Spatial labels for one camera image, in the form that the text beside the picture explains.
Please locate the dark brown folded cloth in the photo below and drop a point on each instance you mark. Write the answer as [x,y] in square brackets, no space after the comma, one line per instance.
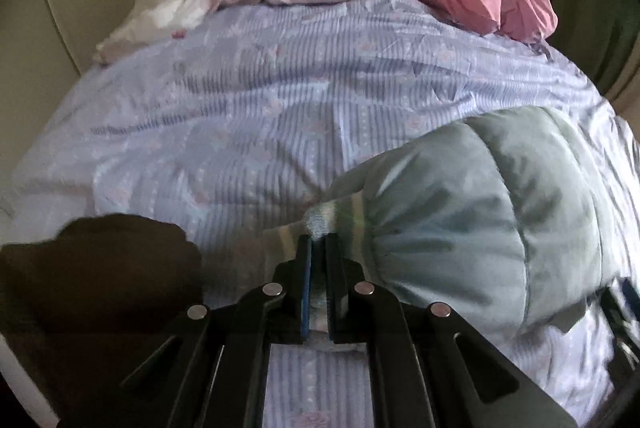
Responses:
[90,278]

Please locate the purple striped floral duvet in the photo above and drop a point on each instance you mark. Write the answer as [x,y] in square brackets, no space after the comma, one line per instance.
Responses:
[225,133]

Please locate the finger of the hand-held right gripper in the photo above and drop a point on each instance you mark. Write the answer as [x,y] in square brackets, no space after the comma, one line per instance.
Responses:
[622,313]

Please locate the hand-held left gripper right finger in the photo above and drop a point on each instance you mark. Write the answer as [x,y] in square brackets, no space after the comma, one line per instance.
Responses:
[395,358]

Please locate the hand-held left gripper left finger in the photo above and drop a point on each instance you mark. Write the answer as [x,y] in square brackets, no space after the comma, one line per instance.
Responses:
[240,348]

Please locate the light blue quilted pants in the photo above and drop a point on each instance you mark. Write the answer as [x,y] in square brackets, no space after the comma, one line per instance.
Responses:
[475,218]

